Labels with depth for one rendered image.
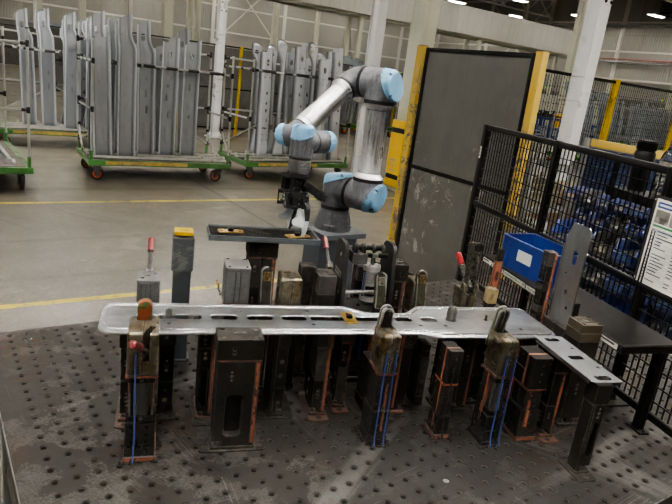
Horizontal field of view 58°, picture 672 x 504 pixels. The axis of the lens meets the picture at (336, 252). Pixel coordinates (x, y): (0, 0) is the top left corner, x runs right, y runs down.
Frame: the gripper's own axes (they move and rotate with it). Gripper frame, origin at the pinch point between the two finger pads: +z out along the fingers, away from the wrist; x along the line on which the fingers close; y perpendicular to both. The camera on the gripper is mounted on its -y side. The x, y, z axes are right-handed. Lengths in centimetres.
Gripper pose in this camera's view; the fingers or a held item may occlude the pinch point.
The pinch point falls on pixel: (297, 230)
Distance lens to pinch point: 205.7
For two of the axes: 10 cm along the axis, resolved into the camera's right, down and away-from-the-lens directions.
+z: -1.2, 9.5, 2.8
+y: -8.3, 0.5, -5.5
